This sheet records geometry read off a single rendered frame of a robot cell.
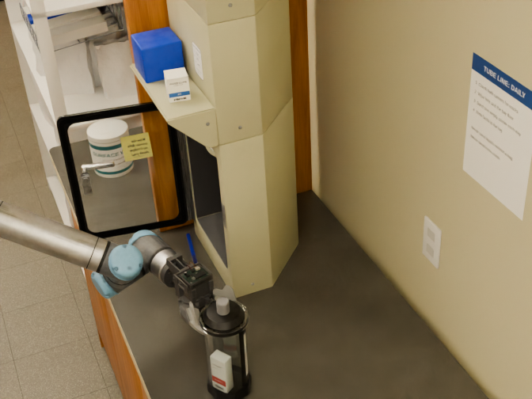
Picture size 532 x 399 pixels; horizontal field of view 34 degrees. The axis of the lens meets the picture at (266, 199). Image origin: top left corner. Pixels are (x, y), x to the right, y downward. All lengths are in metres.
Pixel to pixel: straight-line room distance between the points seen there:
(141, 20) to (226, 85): 0.38
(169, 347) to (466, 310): 0.73
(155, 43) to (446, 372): 1.03
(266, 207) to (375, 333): 0.41
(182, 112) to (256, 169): 0.25
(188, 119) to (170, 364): 0.60
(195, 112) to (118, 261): 0.37
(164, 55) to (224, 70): 0.21
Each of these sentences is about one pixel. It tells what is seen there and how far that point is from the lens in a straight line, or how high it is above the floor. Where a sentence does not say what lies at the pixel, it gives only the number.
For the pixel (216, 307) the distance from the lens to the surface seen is 1.92.
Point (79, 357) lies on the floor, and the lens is 3.61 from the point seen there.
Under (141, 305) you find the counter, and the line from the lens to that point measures 2.33.
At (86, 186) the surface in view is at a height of 1.18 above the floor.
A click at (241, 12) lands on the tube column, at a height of 1.72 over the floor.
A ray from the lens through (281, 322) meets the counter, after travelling 2.23.
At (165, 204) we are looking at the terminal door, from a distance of 2.46.
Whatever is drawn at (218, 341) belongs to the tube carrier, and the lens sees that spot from 1.91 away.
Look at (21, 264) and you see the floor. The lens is 4.15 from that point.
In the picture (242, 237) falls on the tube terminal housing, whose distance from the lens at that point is 2.20.
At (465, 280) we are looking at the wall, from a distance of 2.05.
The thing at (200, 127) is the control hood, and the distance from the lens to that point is 1.99.
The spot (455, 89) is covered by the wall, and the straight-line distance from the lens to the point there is 1.87.
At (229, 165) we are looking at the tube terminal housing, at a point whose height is 1.35.
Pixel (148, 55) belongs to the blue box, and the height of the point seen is 1.58.
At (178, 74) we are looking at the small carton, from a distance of 2.02.
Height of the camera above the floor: 2.46
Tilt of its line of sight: 35 degrees down
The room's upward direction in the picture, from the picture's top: 4 degrees counter-clockwise
